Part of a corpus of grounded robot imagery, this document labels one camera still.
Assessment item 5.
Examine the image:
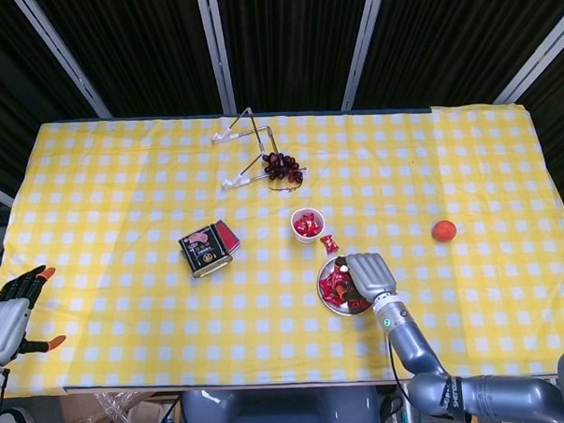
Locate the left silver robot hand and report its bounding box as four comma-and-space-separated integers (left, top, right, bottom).
0, 263, 68, 366

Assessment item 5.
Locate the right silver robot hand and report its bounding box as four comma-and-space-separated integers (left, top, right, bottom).
334, 251, 398, 309

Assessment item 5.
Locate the silver metal plate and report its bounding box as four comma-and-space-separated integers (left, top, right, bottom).
315, 255, 376, 317

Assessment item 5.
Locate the white paper cup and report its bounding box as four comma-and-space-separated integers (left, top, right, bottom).
289, 207, 327, 246

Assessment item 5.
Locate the orange red peach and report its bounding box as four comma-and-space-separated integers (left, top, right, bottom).
430, 219, 458, 244

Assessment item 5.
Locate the brown cardboard box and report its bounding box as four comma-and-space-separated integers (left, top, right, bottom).
55, 389, 182, 423

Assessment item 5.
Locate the dark red grape bunch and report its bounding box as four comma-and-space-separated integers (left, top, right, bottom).
261, 150, 305, 184

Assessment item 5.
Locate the clear plastic wrap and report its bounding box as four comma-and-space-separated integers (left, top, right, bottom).
91, 389, 150, 423

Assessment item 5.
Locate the grey robot torso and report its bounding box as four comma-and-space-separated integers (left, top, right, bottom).
179, 383, 382, 423

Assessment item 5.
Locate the black gold luncheon meat tin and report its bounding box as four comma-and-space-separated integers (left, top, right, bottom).
178, 222, 234, 279

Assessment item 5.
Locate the yellow white checkered tablecloth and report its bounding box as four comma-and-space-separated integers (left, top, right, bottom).
0, 98, 564, 399

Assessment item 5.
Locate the black pleated curtain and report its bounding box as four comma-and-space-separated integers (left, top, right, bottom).
0, 0, 564, 262

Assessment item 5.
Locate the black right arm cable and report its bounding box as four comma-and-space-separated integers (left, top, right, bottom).
384, 332, 470, 423

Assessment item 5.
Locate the white wire stand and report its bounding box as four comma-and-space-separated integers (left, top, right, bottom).
210, 105, 278, 191

